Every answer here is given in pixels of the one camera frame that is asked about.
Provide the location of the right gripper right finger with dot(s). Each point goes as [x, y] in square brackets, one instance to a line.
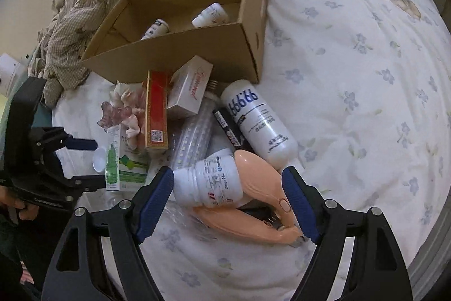
[377, 270]

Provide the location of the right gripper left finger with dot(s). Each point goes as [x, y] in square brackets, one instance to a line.
[98, 255]

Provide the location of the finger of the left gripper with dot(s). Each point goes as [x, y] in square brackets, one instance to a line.
[87, 183]
[73, 143]

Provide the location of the small white round jar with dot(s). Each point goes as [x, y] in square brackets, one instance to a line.
[99, 159]

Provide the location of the green white carton box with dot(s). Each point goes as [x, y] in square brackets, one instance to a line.
[125, 169]

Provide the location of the red cigarette box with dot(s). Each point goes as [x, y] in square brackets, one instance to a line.
[156, 111]

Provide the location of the white pill bottle dark print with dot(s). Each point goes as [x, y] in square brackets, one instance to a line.
[212, 182]

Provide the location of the white pill bottle red label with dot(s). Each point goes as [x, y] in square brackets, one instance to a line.
[157, 29]

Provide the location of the peach handheld sealer device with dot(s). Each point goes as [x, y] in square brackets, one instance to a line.
[268, 217]

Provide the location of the large white bottle blue numerals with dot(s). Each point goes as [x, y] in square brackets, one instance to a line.
[262, 128]

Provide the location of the white pill bottle blue logo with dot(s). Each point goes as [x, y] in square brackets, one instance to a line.
[213, 15]

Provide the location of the person's left hand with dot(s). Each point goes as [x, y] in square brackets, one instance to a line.
[10, 199]

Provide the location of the white box red script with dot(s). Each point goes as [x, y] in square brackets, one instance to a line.
[188, 85]

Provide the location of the black marker pen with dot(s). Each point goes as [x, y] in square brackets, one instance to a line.
[231, 130]

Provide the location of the brown cardboard box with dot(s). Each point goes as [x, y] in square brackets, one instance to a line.
[118, 53]

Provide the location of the white floral bed sheet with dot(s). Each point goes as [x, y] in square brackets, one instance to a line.
[364, 87]

